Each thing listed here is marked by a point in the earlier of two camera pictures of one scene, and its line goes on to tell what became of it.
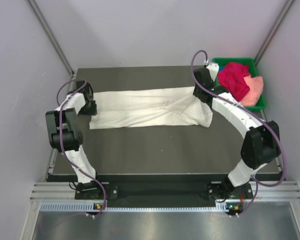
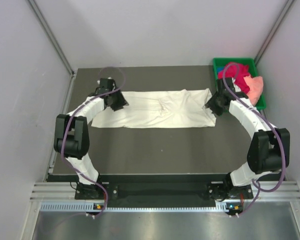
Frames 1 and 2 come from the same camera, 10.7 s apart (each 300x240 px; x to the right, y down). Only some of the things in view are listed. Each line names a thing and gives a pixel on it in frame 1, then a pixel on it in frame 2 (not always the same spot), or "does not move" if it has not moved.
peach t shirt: (256, 85) does not move
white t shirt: (149, 108) does not move
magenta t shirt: (232, 78) does not move
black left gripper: (93, 110) → (122, 101)
